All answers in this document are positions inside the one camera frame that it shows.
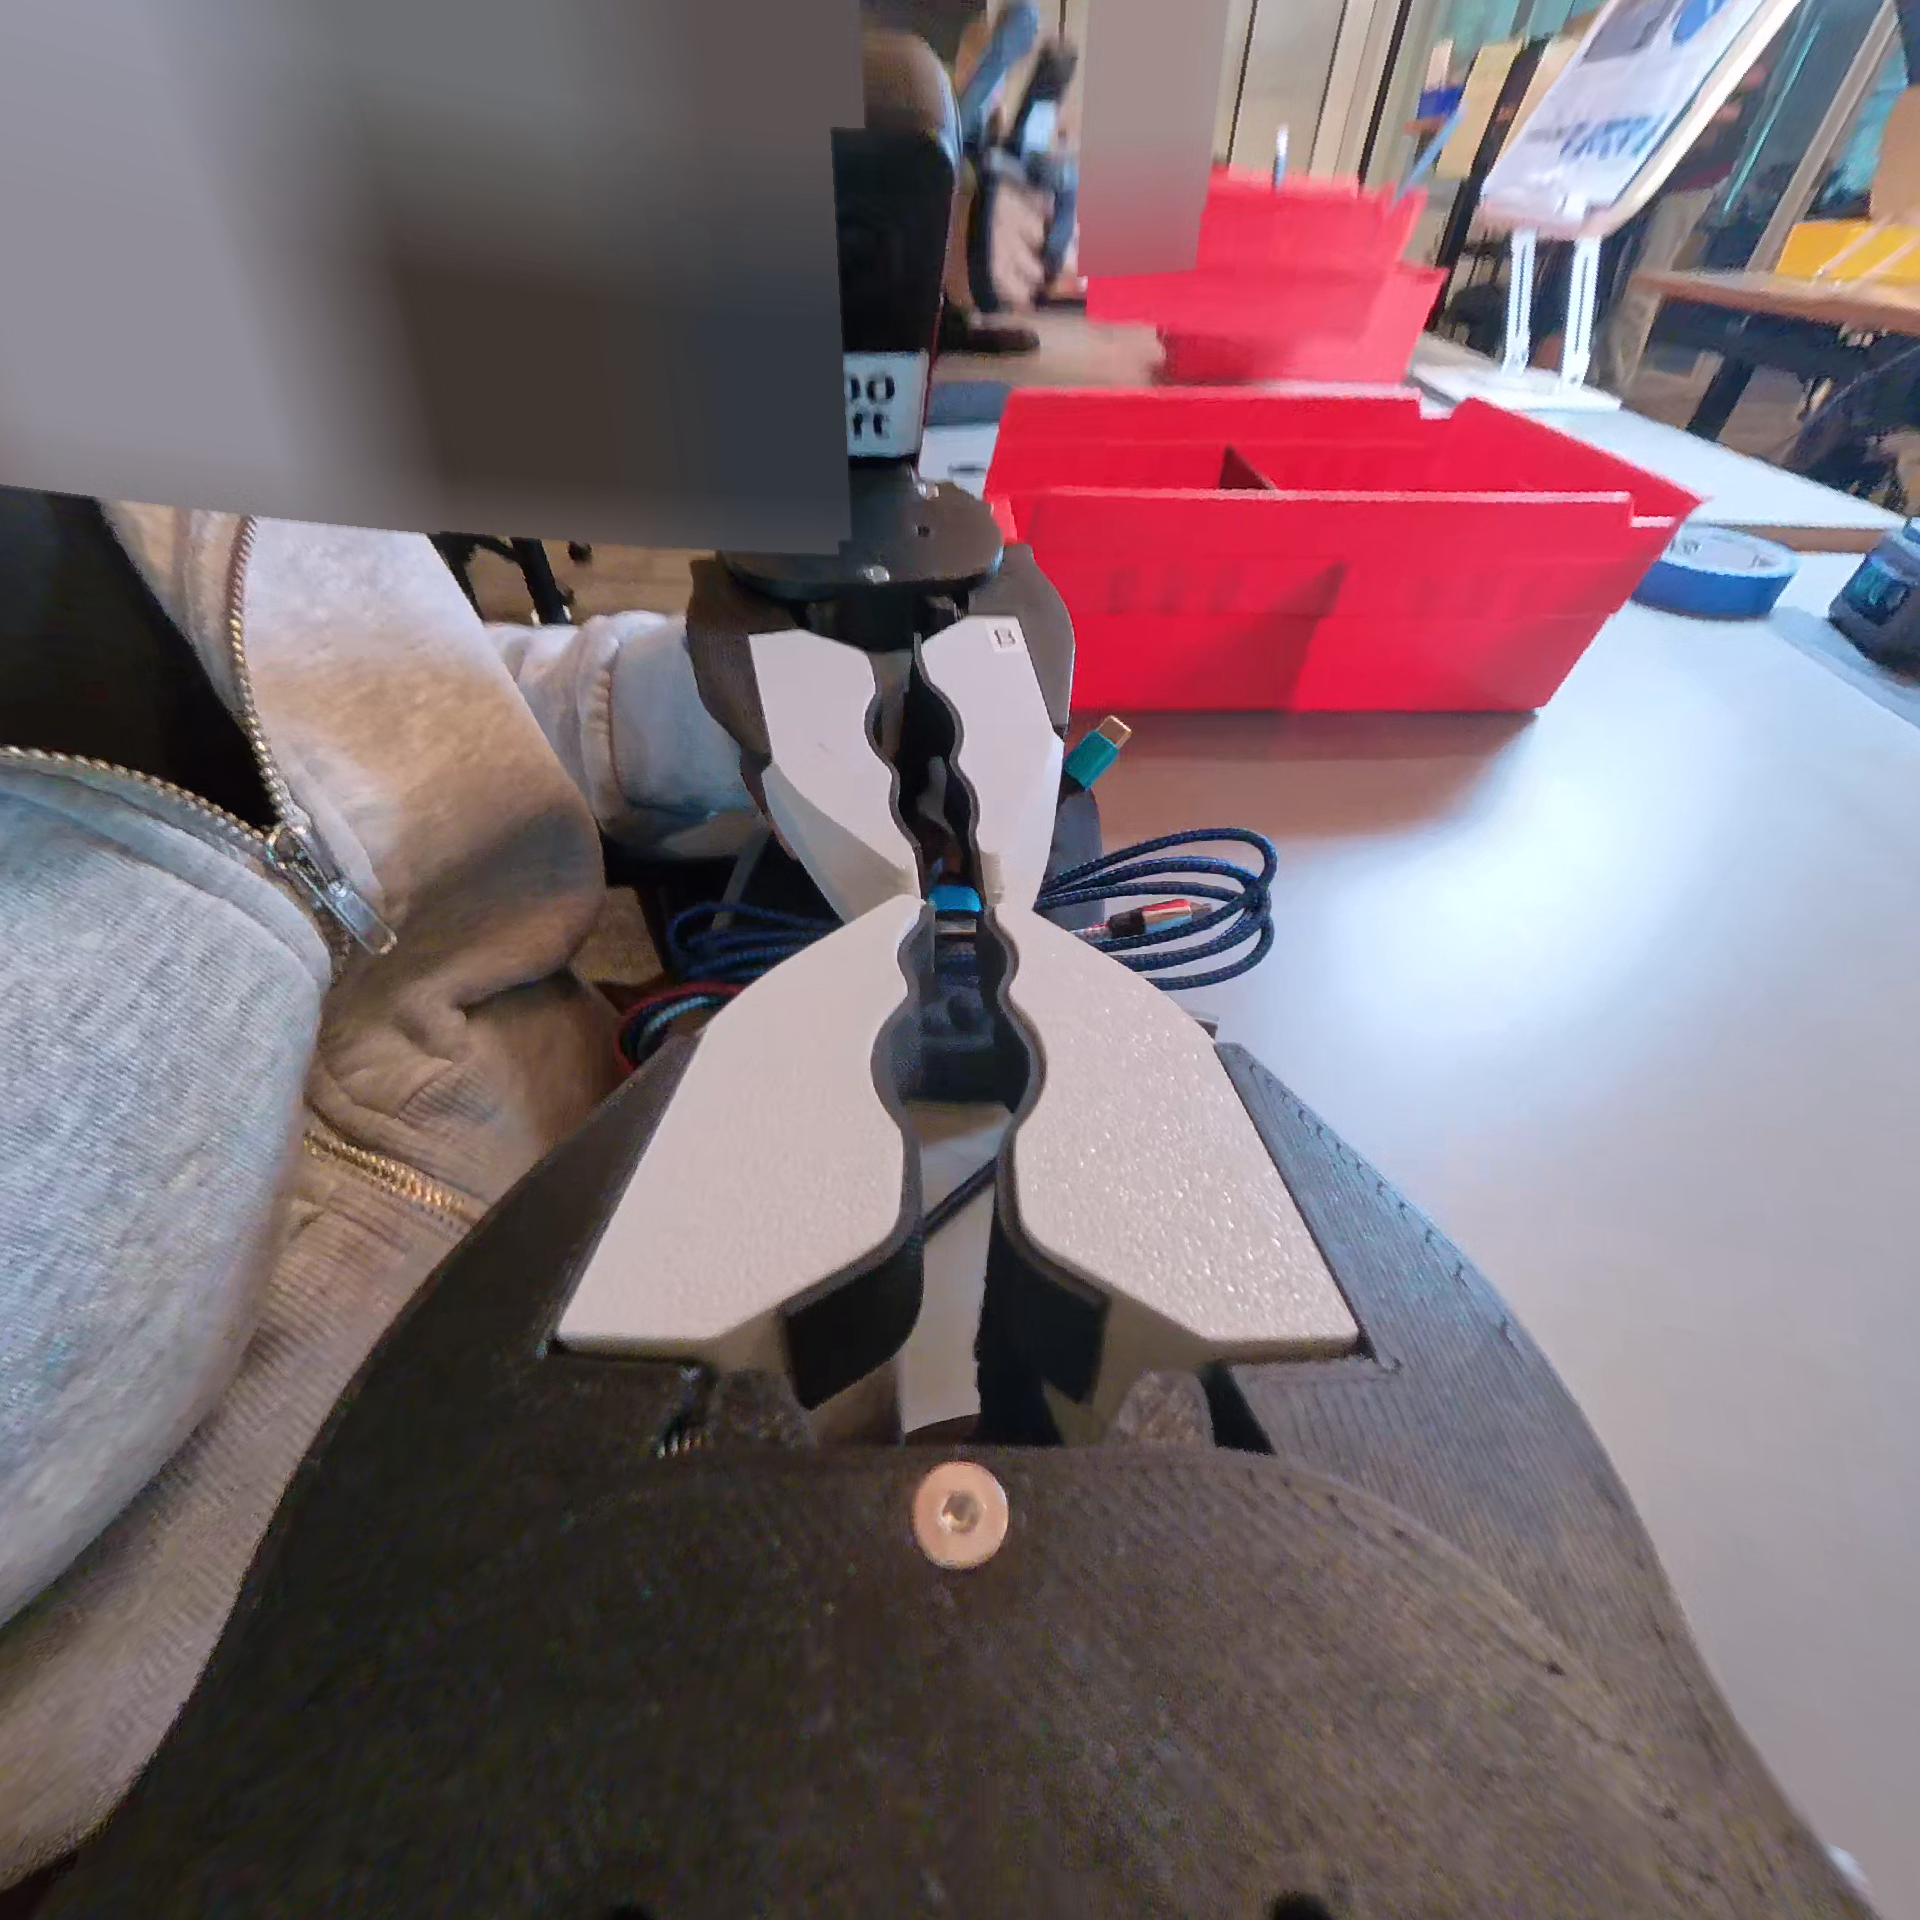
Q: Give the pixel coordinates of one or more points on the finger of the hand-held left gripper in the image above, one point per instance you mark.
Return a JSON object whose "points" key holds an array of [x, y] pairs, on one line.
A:
{"points": [[820, 750], [1013, 734]]}

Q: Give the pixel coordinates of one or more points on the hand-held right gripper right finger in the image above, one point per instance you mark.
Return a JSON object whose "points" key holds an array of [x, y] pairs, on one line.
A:
{"points": [[1185, 1200]]}

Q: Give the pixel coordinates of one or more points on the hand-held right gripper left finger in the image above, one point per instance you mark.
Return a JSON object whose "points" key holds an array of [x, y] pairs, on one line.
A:
{"points": [[734, 1185]]}

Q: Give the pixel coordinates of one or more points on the person's left forearm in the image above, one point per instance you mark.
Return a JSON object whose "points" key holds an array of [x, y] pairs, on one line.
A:
{"points": [[645, 721]]}

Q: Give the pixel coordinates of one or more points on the red plastic bin with divider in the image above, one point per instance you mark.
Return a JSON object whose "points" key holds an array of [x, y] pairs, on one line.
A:
{"points": [[1349, 630]]}

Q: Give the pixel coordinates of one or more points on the blue tape roll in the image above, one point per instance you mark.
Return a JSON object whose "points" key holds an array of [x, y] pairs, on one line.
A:
{"points": [[1665, 585]]}

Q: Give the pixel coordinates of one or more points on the instruction board on white stand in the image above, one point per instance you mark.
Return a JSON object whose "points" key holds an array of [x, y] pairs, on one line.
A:
{"points": [[1605, 135]]}

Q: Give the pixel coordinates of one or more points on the wooden work table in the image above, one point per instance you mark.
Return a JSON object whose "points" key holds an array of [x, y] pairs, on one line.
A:
{"points": [[1771, 300]]}

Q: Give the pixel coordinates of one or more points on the dark blue electronic box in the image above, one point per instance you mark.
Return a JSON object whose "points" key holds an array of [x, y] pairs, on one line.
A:
{"points": [[1882, 599]]}

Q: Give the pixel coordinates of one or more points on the yellow plastic bin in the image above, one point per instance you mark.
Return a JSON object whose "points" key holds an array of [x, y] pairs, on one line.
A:
{"points": [[1845, 255]]}

